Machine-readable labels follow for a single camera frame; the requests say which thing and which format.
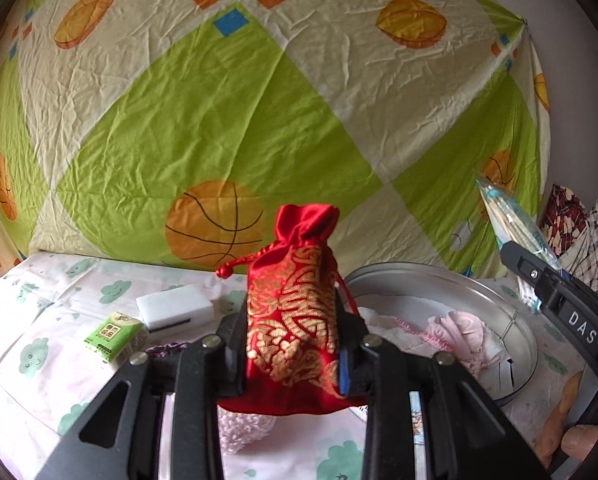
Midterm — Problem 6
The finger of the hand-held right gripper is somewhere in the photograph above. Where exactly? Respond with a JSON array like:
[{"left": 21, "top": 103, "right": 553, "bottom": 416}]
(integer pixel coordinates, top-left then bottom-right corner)
[{"left": 499, "top": 239, "right": 563, "bottom": 312}]

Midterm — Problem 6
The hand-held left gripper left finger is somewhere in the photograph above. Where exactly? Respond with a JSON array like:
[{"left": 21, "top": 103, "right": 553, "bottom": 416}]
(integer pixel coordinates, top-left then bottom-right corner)
[{"left": 34, "top": 305, "right": 250, "bottom": 480}]

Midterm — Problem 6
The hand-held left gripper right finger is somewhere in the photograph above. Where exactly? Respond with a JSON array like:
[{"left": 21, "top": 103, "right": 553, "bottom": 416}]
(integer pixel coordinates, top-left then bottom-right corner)
[{"left": 336, "top": 290, "right": 552, "bottom": 480}]

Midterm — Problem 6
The clear plastic packet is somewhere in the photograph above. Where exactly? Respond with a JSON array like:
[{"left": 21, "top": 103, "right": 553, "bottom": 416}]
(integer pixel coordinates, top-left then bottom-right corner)
[{"left": 475, "top": 172, "right": 562, "bottom": 313}]

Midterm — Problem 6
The red gold drawstring pouch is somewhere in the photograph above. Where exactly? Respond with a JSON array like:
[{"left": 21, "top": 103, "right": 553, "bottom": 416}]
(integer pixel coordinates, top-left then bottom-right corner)
[{"left": 215, "top": 203, "right": 370, "bottom": 416}]

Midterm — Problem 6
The pink fuzzy towel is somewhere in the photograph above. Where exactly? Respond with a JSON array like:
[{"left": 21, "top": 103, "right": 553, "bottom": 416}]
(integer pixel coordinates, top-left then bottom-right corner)
[{"left": 216, "top": 402, "right": 280, "bottom": 456}]

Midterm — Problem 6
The white sponge block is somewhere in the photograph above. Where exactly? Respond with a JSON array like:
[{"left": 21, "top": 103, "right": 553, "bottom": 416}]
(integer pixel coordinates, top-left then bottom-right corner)
[{"left": 136, "top": 283, "right": 216, "bottom": 333}]

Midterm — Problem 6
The pink frilly cloth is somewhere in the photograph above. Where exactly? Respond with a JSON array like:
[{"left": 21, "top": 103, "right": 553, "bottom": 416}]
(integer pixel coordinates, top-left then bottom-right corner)
[{"left": 359, "top": 307, "right": 510, "bottom": 378}]

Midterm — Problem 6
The round metal tin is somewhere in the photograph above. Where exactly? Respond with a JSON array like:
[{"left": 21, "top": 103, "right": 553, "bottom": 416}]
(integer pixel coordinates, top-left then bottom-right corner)
[{"left": 345, "top": 261, "right": 538, "bottom": 446}]

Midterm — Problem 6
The person's right hand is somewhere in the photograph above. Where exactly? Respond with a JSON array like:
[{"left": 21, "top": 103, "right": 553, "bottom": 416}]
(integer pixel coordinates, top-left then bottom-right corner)
[{"left": 535, "top": 371, "right": 598, "bottom": 468}]

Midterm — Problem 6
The red floral quilt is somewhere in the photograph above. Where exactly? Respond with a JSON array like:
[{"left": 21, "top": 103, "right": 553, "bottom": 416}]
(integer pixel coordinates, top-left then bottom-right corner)
[{"left": 539, "top": 183, "right": 587, "bottom": 261}]

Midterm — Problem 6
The dark purple pouch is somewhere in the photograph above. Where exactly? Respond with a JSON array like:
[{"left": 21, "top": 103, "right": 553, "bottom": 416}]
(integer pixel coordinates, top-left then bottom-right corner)
[{"left": 146, "top": 341, "right": 192, "bottom": 358}]

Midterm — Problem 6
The plaid quilt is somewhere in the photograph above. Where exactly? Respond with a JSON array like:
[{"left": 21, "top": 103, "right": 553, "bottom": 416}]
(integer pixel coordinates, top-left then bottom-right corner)
[{"left": 559, "top": 187, "right": 598, "bottom": 311}]

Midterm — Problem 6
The green tissue pack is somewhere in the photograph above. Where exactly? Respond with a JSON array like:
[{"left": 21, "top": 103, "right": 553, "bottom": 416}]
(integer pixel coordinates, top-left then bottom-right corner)
[{"left": 84, "top": 310, "right": 148, "bottom": 363}]

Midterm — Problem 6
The cloud print table cloth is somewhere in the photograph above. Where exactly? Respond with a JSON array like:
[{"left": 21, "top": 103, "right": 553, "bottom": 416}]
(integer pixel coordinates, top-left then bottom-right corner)
[{"left": 0, "top": 250, "right": 598, "bottom": 480}]

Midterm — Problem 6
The hanging basketball print sheet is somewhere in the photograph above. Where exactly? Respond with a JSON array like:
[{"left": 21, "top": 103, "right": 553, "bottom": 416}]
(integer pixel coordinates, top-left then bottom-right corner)
[{"left": 0, "top": 0, "right": 552, "bottom": 281}]

